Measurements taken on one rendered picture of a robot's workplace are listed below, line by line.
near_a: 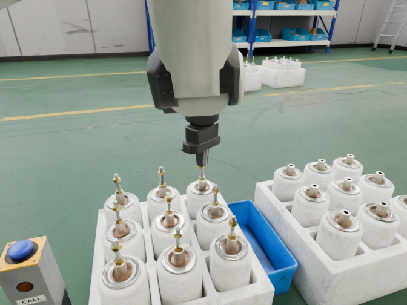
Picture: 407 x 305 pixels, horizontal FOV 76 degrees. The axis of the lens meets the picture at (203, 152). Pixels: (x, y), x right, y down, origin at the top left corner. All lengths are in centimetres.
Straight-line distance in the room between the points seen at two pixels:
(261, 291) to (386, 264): 35
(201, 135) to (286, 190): 36
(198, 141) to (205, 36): 42
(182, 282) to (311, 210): 41
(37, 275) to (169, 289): 25
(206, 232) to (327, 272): 30
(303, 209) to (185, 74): 59
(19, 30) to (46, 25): 43
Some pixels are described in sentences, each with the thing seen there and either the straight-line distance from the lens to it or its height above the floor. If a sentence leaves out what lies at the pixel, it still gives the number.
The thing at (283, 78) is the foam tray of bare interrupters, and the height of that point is 10.
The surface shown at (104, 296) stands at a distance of 60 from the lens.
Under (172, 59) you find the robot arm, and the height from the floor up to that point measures 67.
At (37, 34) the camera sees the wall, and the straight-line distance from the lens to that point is 563.
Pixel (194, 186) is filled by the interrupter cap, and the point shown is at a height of 25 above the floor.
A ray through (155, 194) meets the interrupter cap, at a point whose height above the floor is 25.
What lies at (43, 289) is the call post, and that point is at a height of 24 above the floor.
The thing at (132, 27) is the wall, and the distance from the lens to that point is 550.
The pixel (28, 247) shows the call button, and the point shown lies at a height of 33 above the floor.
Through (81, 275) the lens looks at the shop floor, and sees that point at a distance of 97.
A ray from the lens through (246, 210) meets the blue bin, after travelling 99.
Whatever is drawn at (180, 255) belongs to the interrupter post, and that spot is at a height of 27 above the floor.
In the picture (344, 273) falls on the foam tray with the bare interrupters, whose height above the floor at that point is 17.
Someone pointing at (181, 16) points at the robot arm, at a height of 71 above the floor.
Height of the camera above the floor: 71
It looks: 28 degrees down
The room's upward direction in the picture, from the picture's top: straight up
